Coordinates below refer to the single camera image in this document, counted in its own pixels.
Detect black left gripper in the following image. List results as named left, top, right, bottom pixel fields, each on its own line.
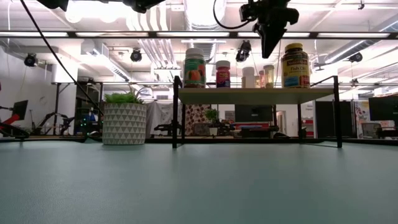
left=123, top=0, right=165, bottom=14

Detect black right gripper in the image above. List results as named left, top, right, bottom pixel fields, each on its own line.
left=248, top=0, right=300, bottom=59

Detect brown fish oil bottle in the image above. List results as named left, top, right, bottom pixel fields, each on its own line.
left=280, top=42, right=311, bottom=89

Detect yellow-green pill vial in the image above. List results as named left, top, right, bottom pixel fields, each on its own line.
left=263, top=64, right=275, bottom=89

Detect white bottle with yellow label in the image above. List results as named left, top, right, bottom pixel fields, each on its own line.
left=241, top=66, right=256, bottom=89

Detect pink-label medicine bottle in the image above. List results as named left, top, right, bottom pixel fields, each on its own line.
left=215, top=60, right=231, bottom=89

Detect orange-label gummy bottle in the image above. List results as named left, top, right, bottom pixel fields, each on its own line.
left=183, top=47, right=207, bottom=89

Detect wooden shelf with black legs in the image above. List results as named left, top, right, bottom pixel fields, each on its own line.
left=172, top=75, right=343, bottom=149

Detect black overhead light bar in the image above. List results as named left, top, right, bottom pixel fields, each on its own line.
left=0, top=30, right=398, bottom=40

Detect black monitor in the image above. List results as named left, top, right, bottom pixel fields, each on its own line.
left=11, top=100, right=29, bottom=121
left=368, top=95, right=398, bottom=122
left=234, top=105, right=274, bottom=123

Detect red background box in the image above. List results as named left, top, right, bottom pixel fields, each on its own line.
left=235, top=122, right=271, bottom=138

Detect small background potted plant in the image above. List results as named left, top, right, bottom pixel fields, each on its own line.
left=205, top=108, right=220, bottom=137

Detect black cabinet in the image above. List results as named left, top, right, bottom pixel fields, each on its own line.
left=315, top=101, right=355, bottom=139

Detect red-dotted patterned panel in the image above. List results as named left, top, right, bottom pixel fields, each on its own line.
left=185, top=104, right=212, bottom=137

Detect grey draped cloth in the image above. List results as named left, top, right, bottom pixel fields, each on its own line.
left=145, top=101, right=175, bottom=138

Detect black shelving rack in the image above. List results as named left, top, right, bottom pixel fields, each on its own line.
left=74, top=82, right=103, bottom=137

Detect colourful poster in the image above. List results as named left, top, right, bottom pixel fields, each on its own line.
left=354, top=101, right=371, bottom=139

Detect succulent in white patterned pot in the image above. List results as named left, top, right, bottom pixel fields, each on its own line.
left=101, top=85, right=149, bottom=146

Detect grey office chair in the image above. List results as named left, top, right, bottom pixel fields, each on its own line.
left=361, top=122, right=382, bottom=139

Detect green table mat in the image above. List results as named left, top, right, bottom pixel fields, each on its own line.
left=0, top=141, right=398, bottom=224

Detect red bar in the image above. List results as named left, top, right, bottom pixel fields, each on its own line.
left=0, top=112, right=22, bottom=131

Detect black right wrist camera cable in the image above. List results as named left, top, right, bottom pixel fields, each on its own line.
left=213, top=0, right=251, bottom=30

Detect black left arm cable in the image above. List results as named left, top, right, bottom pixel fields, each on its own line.
left=19, top=0, right=105, bottom=118

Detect black table frame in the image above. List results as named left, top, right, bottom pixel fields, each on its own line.
left=0, top=135, right=398, bottom=146

